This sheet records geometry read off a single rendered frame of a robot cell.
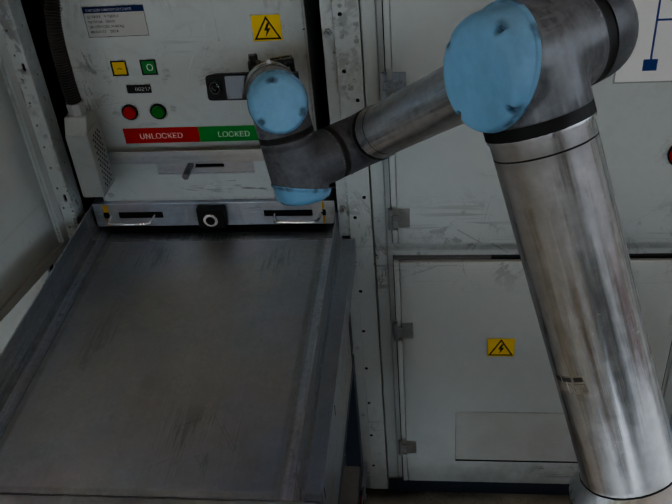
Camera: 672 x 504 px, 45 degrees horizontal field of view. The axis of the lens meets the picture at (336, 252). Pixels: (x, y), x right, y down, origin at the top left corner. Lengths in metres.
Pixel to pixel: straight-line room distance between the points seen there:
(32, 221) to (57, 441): 0.57
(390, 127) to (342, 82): 0.35
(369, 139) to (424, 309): 0.64
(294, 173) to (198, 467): 0.49
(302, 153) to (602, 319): 0.59
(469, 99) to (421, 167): 0.80
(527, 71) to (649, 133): 0.88
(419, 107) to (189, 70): 0.63
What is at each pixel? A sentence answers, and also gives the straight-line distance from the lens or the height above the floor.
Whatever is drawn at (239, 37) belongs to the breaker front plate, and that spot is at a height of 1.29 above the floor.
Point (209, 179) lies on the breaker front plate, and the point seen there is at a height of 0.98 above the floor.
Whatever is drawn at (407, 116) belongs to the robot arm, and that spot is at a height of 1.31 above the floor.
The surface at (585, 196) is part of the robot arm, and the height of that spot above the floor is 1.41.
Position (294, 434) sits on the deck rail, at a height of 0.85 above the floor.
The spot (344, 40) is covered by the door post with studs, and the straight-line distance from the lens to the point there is 1.55.
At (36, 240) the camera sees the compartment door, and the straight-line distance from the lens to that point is 1.88.
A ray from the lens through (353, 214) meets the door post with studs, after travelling 1.73.
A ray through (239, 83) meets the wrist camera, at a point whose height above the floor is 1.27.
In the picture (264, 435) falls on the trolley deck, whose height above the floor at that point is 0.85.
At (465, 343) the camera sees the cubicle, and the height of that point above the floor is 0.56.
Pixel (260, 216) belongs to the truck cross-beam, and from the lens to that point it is 1.80.
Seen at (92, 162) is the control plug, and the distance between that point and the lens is 1.71.
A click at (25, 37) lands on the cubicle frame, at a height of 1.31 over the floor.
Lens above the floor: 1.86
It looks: 36 degrees down
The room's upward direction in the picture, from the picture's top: 5 degrees counter-clockwise
